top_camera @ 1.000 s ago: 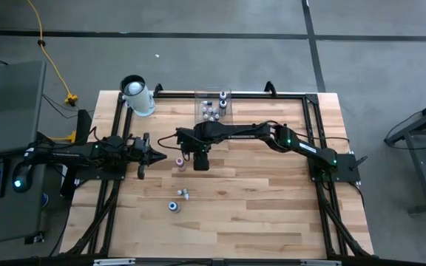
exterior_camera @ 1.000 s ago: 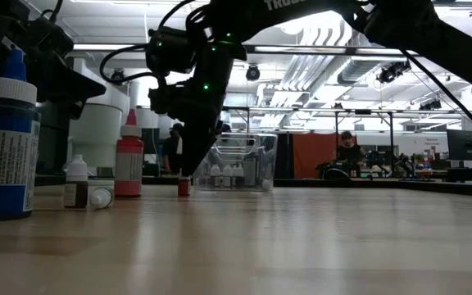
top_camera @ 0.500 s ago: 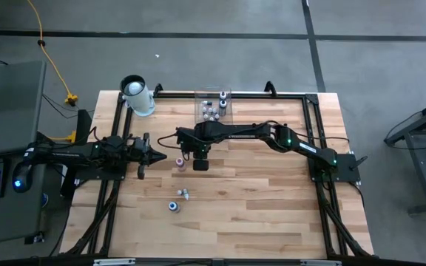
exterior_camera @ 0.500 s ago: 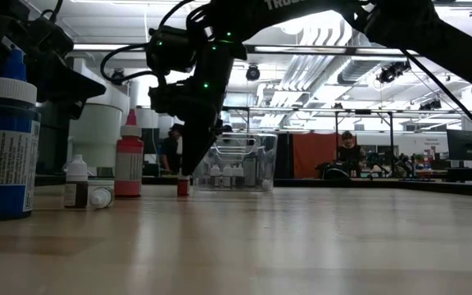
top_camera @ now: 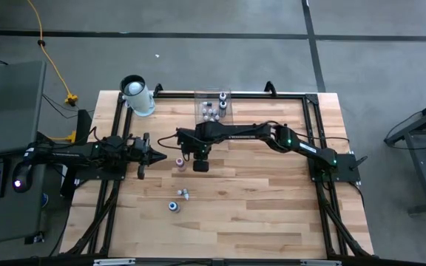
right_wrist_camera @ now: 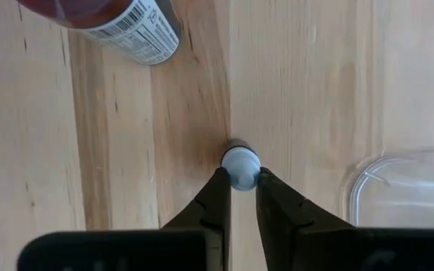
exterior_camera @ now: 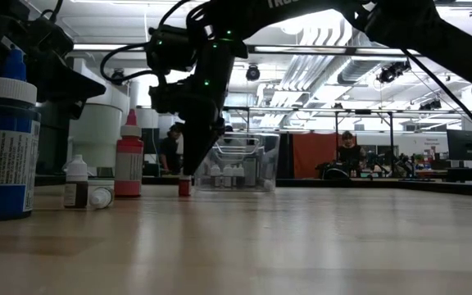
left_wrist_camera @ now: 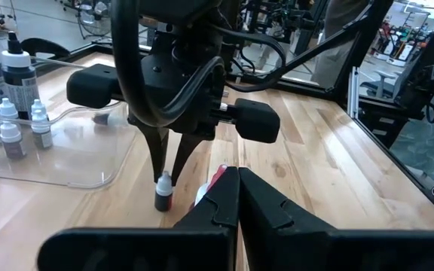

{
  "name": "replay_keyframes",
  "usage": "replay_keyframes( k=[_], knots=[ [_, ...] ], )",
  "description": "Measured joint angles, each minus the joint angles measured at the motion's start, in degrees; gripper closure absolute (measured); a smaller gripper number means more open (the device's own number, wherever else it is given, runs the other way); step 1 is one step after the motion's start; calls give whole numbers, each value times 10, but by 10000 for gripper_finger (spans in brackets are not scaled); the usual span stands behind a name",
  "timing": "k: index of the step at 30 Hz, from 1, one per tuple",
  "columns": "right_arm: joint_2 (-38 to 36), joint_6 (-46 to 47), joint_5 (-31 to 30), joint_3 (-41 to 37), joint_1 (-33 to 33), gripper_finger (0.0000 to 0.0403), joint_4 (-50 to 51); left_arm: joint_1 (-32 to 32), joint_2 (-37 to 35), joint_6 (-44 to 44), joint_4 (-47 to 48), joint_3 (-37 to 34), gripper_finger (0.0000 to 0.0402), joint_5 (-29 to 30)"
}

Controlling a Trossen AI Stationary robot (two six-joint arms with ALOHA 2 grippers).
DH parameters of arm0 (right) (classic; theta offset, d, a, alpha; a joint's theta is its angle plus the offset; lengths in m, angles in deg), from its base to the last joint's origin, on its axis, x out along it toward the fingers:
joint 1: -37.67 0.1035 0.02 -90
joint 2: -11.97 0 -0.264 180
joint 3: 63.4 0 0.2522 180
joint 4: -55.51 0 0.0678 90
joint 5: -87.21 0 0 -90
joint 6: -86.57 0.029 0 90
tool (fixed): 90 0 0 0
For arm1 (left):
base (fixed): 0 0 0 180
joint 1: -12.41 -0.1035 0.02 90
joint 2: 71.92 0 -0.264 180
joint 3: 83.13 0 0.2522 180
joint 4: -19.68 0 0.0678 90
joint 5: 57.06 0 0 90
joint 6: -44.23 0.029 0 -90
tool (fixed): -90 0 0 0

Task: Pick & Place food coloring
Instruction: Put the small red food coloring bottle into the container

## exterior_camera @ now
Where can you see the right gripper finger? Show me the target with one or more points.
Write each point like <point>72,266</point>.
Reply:
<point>205,139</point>

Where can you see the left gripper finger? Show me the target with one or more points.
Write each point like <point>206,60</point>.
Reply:
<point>80,88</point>

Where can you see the small yellow food coloring bottle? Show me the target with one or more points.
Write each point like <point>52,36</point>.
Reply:
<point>228,177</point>

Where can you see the small orange food coloring bottle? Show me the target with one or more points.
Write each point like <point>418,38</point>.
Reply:
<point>239,176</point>

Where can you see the small red food coloring bottle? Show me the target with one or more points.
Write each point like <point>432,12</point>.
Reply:
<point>184,188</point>

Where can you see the large purple food coloring bottle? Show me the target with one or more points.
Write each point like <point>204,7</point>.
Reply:
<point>250,172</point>

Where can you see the large red food coloring bottle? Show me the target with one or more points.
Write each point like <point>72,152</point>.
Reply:
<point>128,172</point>

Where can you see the small brown food coloring bottle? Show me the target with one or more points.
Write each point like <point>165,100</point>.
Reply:
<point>76,192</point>

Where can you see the large blue food coloring bottle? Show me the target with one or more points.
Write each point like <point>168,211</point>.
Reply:
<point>4,164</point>

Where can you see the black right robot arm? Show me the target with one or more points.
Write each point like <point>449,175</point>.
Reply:
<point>383,24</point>

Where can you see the person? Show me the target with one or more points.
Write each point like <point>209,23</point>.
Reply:
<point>169,151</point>
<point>348,155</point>

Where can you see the white cylindrical cup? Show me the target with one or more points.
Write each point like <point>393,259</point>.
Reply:
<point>96,139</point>

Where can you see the clear plastic bin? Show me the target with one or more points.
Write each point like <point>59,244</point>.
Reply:
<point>260,164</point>

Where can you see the orange partition panel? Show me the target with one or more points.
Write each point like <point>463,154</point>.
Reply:
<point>311,155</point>

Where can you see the black computer monitor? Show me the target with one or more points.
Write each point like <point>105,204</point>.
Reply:
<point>465,145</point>

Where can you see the black overhead camera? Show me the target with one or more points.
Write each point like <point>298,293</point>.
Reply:
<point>252,73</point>

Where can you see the black ceiling-mounted camera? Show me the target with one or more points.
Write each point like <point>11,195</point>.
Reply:
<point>387,73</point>

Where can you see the black table frame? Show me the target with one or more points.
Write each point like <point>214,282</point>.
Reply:
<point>383,184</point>

